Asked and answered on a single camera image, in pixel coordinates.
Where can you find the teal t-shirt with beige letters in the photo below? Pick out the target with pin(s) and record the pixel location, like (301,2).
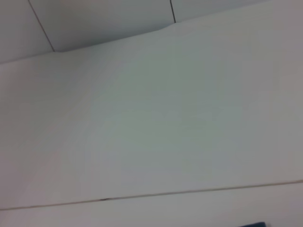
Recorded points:
(254,224)

